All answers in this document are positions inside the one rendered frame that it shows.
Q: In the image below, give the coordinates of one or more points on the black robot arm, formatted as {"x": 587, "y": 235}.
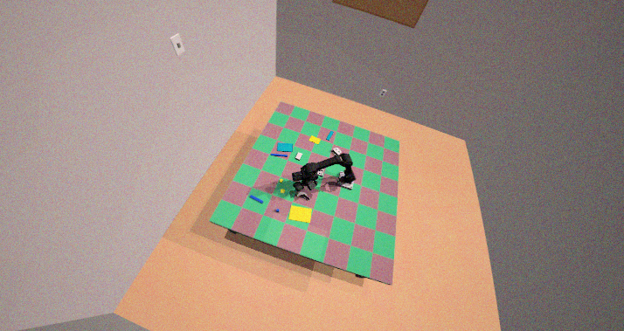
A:
{"x": 312, "y": 168}

